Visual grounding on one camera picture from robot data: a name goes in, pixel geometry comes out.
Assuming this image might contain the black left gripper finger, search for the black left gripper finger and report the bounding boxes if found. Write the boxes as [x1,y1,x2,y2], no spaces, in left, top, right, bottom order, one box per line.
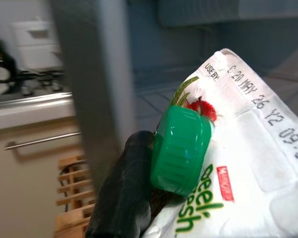
[85,130,155,238]

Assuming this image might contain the white carton with green cap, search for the white carton with green cap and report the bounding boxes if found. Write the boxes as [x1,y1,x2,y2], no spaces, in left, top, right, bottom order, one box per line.
[141,48,298,238]

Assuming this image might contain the silver mini fridge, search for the silver mini fridge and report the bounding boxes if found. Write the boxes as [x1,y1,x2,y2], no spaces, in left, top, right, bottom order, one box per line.
[51,0,298,198]

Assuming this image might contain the wooden slatted rack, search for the wooden slatted rack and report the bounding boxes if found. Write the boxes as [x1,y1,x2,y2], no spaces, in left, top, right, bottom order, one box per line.
[53,155,101,238]

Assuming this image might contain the beige kitchen cabinet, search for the beige kitchen cabinet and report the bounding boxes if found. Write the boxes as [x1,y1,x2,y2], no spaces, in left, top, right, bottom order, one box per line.
[0,116,91,238]

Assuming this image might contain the steel gas stove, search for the steel gas stove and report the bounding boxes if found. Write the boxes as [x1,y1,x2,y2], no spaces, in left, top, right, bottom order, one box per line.
[13,70,73,98]

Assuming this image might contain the steel cabinet handle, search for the steel cabinet handle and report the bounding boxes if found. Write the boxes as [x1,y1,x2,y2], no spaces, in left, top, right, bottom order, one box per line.
[4,131,83,151]

